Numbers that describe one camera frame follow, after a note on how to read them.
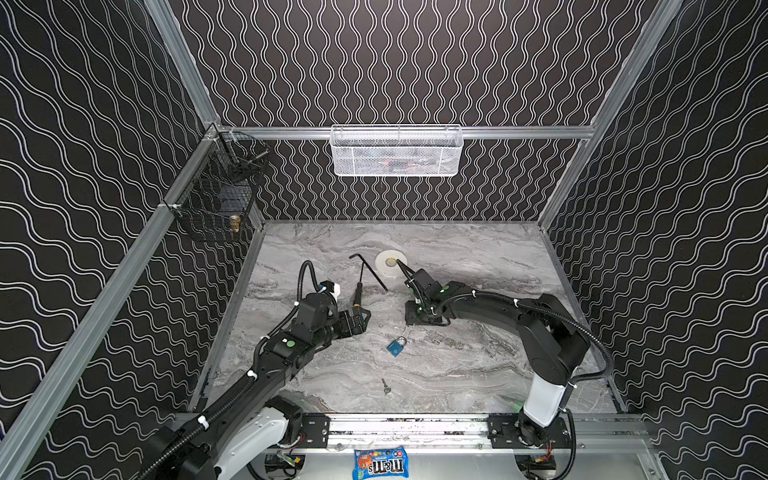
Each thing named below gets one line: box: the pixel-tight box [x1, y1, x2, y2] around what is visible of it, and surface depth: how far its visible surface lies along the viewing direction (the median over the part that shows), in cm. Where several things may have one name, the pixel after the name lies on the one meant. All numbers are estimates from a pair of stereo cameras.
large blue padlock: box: [386, 336, 407, 357], surface depth 90 cm
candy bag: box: [352, 445, 410, 480], surface depth 70 cm
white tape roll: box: [375, 249, 408, 277], surface depth 112 cm
